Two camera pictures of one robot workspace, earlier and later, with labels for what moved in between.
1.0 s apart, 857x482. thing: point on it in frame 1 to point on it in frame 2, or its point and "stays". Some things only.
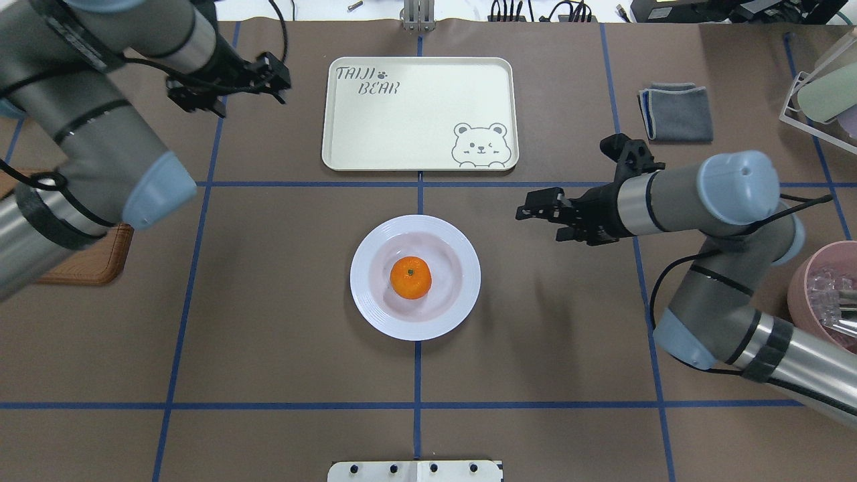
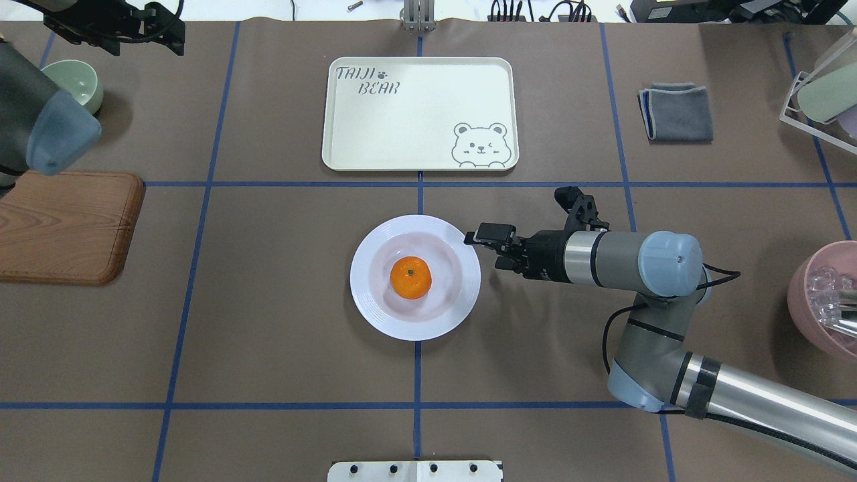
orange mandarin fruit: [410, 277] stays
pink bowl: [837, 259] stays
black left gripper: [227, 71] to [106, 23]
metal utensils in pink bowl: [833, 300] stays
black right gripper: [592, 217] to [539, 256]
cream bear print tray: [420, 114] stays
